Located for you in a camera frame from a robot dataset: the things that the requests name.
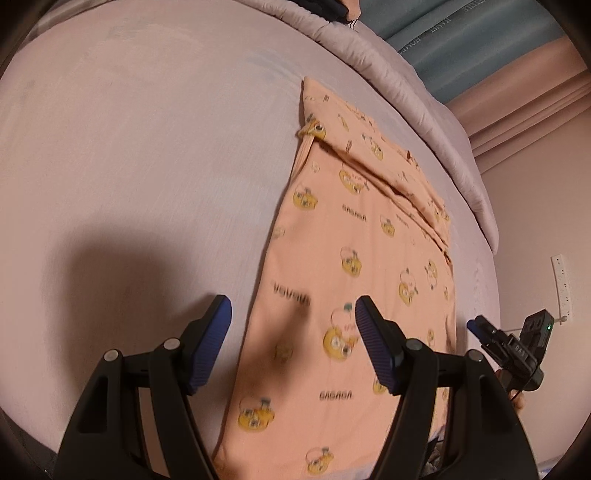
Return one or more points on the person's right hand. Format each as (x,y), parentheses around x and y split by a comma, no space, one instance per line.
(518,400)

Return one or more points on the navy folded clothes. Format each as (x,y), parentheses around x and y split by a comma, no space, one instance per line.
(328,7)

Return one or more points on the white power strip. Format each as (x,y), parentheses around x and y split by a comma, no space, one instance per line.
(561,286)

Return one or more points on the pink curtain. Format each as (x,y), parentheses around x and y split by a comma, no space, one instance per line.
(531,115)

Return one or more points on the peach cartoon print pants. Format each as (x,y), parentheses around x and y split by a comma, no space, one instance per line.
(332,240)

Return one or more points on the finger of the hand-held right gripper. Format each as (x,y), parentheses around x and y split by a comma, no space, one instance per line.
(480,328)

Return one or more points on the blue curtain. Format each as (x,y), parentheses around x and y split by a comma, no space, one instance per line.
(461,46)

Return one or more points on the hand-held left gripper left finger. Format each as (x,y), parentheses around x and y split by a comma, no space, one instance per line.
(210,346)

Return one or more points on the peach folded clothes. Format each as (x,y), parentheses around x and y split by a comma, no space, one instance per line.
(354,10)

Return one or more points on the grey quilt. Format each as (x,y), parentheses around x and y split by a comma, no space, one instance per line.
(415,92)

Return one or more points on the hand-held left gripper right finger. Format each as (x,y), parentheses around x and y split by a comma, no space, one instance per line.
(374,346)

